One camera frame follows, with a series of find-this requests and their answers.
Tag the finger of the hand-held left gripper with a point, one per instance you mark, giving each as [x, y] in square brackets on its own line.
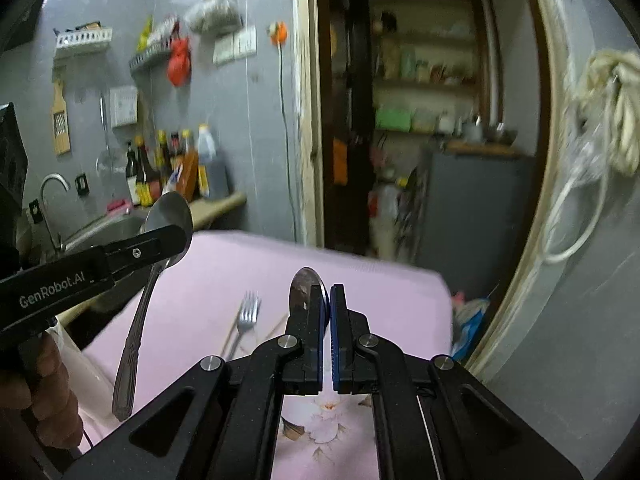
[150, 250]

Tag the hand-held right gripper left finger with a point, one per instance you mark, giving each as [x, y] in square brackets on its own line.
[319, 340]

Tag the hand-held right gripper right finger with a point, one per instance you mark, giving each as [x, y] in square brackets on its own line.
[340, 340]

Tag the wooden chopstick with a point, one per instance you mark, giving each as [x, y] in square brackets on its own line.
[229, 340]
[276, 327]

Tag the plain steel spoon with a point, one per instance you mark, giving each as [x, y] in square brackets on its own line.
[302, 285]

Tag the person's left hand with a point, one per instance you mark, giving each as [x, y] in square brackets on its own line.
[50, 385]

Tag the steel kitchen sink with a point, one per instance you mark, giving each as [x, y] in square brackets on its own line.
[110, 230]

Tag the pink sponge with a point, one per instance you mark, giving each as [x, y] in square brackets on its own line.
[119, 205]

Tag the pink floral tablecloth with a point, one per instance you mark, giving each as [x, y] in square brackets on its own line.
[375, 285]

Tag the white and blue packet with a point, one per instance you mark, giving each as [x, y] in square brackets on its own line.
[175, 180]

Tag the steel fork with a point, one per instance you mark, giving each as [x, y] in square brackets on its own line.
[248, 310]

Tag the beige kitchen counter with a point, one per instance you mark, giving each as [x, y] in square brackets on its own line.
[220, 205]

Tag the brown sauce packet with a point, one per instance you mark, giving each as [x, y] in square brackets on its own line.
[189, 175]

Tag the hanging metal strainer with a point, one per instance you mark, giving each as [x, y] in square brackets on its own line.
[111, 160]

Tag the large dark sauce jug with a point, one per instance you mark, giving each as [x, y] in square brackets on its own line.
[210, 165]

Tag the curved steel faucet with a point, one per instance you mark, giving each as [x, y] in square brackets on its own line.
[52, 177]

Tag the blue and white bag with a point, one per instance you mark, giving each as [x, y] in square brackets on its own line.
[470, 320]

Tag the wooden grater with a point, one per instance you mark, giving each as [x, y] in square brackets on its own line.
[60, 120]

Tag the grey cabinet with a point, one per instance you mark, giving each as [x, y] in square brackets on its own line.
[475, 220]

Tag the red plastic bag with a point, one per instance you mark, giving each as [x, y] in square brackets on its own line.
[179, 62]

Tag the green box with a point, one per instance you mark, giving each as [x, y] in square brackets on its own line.
[393, 117]

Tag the metal kettle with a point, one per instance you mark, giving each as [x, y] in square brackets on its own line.
[472, 130]

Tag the grey white hanging bag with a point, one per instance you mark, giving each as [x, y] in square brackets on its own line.
[212, 7]

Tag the metal pot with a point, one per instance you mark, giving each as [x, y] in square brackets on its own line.
[502, 134]

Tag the wooden shelf unit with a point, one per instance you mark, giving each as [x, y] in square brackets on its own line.
[425, 85]

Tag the clear plastic bag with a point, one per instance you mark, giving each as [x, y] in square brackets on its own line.
[582, 160]

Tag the black wall socket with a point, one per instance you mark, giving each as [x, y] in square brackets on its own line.
[81, 183]
[34, 211]

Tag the white wall paper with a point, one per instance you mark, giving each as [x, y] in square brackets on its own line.
[123, 106]

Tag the metal wall rack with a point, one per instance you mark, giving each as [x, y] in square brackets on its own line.
[150, 55]

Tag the wooden door frame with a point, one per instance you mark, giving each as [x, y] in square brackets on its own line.
[312, 110]

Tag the white wall socket panel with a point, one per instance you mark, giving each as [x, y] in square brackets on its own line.
[235, 46]

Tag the white wall shelf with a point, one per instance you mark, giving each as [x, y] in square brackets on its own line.
[82, 38]

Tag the orange wall plug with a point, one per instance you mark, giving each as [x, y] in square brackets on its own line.
[278, 32]

